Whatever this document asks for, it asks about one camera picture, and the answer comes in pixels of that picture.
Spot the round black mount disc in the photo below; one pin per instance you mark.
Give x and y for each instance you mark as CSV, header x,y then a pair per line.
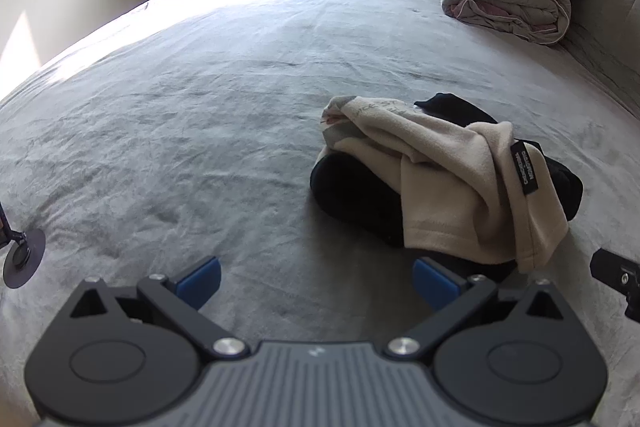
x,y
22,262

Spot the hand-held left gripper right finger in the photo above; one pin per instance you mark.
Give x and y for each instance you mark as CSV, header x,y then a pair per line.
x,y
431,279

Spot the grey bed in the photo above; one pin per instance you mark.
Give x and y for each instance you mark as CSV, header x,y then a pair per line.
x,y
200,107

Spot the cream black-sleeved printed sweatshirt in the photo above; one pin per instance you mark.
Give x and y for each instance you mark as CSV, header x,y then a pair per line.
x,y
440,167

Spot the grey quilted headboard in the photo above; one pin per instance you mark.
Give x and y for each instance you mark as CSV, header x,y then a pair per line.
x,y
610,32

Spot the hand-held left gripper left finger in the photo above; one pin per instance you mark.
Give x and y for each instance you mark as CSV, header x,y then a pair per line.
x,y
201,278

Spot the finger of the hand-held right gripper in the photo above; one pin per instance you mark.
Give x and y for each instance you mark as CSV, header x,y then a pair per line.
x,y
615,269

